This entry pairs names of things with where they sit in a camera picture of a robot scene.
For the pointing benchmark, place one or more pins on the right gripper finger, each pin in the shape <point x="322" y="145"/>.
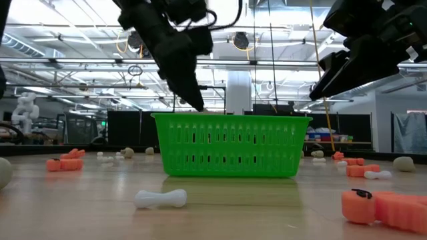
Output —
<point x="373" y="56"/>
<point x="330" y="65"/>

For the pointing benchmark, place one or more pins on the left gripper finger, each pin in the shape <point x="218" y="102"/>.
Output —
<point x="177" y="66"/>
<point x="203" y="40"/>

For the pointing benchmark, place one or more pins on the orange plastic skeleton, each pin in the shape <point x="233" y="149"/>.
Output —
<point x="65" y="164"/>
<point x="358" y="170"/>
<point x="337" y="155"/>
<point x="383" y="208"/>
<point x="73" y="154"/>
<point x="354" y="161"/>

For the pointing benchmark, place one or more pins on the grey ventilation duct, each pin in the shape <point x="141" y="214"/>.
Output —
<point x="23" y="45"/>

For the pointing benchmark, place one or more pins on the green plastic basket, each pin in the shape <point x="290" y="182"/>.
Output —
<point x="233" y="118"/>

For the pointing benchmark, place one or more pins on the black background monitor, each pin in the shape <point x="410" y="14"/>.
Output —
<point x="267" y="109"/>

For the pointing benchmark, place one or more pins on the black metal stand frame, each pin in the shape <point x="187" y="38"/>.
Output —
<point x="217" y="87"/>

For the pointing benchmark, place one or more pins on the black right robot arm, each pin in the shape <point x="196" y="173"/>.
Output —
<point x="417" y="33"/>

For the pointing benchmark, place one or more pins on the wooden shelf board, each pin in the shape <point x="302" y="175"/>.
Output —
<point x="360" y="142"/>

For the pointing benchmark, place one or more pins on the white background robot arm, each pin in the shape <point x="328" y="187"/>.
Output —
<point x="25" y="110"/>

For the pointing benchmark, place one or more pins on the white building column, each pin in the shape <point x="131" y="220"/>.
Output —
<point x="238" y="91"/>

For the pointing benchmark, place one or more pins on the blue plastic bin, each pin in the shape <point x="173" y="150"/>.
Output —
<point x="315" y="135"/>

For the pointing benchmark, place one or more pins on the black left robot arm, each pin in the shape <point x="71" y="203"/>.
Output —
<point x="2" y="20"/>

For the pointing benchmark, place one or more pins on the grey hanging cloth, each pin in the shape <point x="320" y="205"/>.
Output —
<point x="411" y="131"/>

